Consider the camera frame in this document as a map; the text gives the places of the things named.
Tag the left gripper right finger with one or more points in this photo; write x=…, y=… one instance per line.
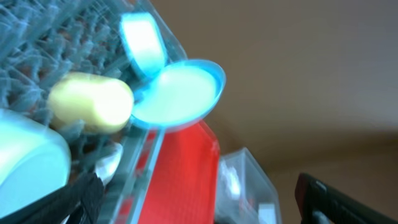
x=319, y=203

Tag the light blue bowl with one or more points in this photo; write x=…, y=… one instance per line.
x=35, y=161

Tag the red plastic tray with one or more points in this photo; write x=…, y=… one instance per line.
x=183, y=186

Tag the yellow plastic cup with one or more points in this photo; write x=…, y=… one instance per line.
x=103, y=104

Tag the white plastic spoon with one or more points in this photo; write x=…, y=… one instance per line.
x=106, y=166

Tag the clear plastic bin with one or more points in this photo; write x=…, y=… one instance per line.
x=244, y=193

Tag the grey dishwasher rack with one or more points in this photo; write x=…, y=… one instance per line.
x=41, y=41

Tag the light blue plate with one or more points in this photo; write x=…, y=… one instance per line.
x=183, y=93

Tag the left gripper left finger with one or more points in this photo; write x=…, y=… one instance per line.
x=79, y=202

